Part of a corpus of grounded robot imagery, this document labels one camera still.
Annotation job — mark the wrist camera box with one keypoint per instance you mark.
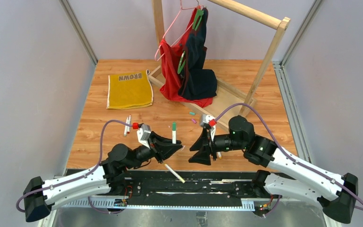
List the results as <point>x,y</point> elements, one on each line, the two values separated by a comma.
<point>208,123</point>
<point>143,134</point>

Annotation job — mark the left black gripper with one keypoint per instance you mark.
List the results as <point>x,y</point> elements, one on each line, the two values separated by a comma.
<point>154,149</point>

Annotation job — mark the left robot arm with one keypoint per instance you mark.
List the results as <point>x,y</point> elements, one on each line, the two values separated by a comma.
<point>42,197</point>

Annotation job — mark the red garment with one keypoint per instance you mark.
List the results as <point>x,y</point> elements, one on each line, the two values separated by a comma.
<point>169,64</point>

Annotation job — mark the dark navy garment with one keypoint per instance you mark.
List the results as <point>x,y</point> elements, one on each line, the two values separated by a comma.
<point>196,82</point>

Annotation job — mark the green hanger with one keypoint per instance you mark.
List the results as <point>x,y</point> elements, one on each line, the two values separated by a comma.
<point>197,20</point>

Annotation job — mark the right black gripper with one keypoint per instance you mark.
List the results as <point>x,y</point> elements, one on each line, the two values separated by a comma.
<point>211,143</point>

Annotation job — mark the yellow folded towel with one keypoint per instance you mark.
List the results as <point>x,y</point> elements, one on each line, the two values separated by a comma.
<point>129,91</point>

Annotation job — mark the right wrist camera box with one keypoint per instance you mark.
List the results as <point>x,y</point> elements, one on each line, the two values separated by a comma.
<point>208,123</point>

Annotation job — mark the white pen yellow cap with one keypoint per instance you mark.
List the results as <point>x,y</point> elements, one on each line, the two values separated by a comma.
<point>174,173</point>

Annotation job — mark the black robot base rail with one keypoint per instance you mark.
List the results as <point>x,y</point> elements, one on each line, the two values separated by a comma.
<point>200,189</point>

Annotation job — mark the pink wire hanger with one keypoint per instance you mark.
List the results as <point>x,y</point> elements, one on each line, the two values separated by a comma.
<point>170,19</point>

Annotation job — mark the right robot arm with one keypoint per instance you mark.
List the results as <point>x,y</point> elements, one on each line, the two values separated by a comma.
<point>331,192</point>

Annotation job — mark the wooden clothes rack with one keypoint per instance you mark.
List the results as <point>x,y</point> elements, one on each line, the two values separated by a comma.
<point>241,41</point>

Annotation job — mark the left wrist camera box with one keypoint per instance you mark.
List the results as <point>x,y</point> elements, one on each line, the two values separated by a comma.
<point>143,134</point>

